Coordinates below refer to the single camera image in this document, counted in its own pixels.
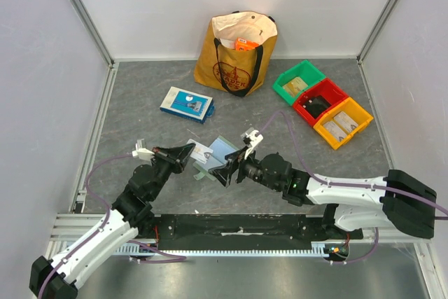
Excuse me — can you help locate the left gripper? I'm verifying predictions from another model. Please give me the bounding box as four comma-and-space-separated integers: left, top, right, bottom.
149, 143, 195, 200

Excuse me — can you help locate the green card holder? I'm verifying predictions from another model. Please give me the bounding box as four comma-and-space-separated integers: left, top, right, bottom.
193, 136, 237, 181

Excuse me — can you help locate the gold credit card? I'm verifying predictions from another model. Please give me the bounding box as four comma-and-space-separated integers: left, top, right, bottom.
282, 77, 308, 97

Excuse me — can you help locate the black credit card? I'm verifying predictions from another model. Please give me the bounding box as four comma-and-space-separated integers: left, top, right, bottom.
303, 95, 330, 119

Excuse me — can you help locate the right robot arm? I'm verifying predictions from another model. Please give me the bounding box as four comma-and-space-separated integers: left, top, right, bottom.
209, 151, 437, 239

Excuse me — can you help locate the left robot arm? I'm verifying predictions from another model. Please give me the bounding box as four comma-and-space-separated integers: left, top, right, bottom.
29, 143, 195, 298

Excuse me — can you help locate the silver card in yellow bin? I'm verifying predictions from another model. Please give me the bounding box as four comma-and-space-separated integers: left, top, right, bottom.
333, 111, 358, 134

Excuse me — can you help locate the blue white product box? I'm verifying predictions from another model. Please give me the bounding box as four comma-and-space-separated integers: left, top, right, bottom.
160, 86, 215, 124

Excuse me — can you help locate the brown tote bag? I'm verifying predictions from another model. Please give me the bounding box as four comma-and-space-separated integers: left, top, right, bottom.
194, 11, 278, 97

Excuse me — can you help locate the green plastic bin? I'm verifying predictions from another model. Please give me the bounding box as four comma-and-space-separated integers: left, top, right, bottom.
272, 60, 326, 106

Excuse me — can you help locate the red plastic bin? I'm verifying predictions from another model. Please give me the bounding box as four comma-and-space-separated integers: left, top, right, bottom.
292, 78, 349, 127

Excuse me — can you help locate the orange box in bag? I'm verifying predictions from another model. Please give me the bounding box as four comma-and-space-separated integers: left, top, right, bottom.
234, 38, 259, 51

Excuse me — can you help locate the yellow plastic bin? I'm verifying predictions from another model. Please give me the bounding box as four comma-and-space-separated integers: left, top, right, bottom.
313, 97, 374, 150

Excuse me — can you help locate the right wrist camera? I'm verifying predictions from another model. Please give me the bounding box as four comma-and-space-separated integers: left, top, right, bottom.
239, 127, 263, 160

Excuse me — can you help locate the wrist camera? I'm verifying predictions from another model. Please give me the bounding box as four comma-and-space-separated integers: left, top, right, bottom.
239, 127, 263, 160
132, 139, 154, 161

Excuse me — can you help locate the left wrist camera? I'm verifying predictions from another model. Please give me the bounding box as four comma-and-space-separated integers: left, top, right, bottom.
132, 139, 154, 161

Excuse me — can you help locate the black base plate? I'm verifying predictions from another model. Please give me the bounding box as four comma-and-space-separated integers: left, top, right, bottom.
139, 214, 363, 242

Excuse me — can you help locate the slotted cable duct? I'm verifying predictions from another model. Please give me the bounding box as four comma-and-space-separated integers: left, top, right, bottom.
113, 242, 329, 258

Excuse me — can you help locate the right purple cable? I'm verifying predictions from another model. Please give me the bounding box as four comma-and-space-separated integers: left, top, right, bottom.
258, 110, 448, 265

